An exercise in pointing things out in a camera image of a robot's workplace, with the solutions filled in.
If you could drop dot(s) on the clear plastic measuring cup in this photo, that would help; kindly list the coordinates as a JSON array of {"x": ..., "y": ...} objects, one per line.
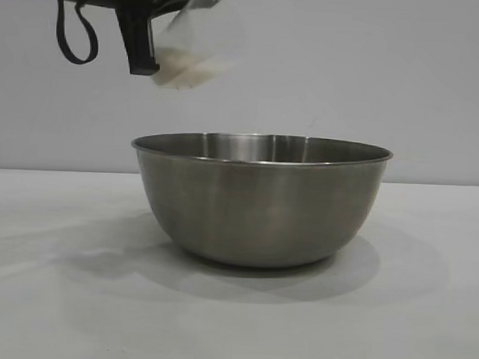
[{"x": 190, "y": 38}]

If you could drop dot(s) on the stainless steel mixing bowl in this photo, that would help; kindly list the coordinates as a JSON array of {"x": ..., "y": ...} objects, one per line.
[{"x": 258, "y": 204}]

